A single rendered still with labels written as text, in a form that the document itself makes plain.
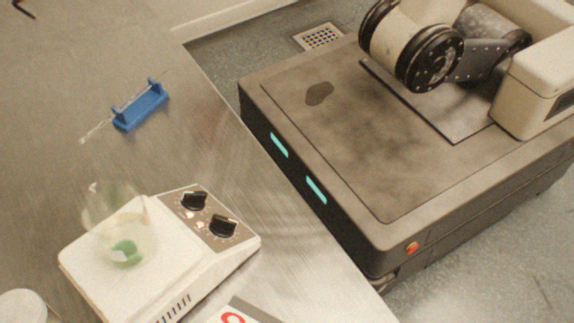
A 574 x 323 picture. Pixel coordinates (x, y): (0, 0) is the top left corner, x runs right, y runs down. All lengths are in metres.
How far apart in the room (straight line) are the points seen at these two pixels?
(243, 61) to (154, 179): 1.40
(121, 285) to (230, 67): 1.58
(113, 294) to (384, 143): 0.89
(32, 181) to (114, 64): 0.27
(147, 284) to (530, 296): 1.23
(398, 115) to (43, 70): 0.87
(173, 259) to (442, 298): 1.06
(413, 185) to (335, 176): 0.19
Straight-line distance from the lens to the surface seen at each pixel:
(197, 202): 0.63
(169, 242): 0.57
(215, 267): 0.58
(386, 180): 1.21
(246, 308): 0.61
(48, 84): 0.94
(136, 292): 0.55
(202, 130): 0.78
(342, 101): 1.38
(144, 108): 0.82
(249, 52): 2.12
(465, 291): 1.52
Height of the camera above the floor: 1.32
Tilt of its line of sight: 51 degrees down
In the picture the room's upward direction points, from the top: 1 degrees counter-clockwise
